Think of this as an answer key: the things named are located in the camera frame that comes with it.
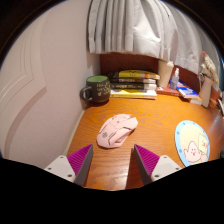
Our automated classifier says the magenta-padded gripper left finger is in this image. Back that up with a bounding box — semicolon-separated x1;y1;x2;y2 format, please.
44;143;94;188

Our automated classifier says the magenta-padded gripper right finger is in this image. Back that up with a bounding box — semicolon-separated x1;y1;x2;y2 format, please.
133;143;183;186

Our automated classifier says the pink computer mouse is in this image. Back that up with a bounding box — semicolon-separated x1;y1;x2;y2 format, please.
96;113;139;149

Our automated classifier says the round cartoon-print mouse pad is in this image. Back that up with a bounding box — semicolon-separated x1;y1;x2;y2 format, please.
174;120;211;168

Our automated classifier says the orange book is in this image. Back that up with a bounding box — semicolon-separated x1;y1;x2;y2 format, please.
186;94;203;106

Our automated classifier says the red flat book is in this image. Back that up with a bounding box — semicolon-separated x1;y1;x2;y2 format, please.
156;86;183;98

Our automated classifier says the blue book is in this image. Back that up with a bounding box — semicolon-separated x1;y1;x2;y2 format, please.
169;79;200;100

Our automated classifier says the yellow and white book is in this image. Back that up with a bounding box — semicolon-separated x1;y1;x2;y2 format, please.
109;88;158;100

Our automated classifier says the white ceramic vase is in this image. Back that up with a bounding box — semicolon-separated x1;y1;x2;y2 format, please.
199;74;214;108

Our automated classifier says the dark mug with green inside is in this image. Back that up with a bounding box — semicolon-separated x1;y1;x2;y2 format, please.
79;75;111;104

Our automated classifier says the small clear spray bottle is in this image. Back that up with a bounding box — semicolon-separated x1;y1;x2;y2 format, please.
169;67;180;91

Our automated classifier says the dark book with yellow lettering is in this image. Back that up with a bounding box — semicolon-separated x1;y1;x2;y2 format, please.
110;82;158;91

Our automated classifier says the cream tumbler with lid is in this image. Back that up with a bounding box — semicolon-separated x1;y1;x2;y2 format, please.
157;59;175;89

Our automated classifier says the thin black book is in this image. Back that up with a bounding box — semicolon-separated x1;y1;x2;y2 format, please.
111;77;158;85

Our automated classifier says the yellow and black book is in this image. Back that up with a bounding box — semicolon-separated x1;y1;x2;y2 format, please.
108;69;161;81

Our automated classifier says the white daisy flower bunch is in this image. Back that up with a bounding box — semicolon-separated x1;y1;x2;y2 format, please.
199;50;220;85

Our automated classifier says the white pleated curtain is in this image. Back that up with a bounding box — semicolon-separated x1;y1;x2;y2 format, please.
87;0;221;76

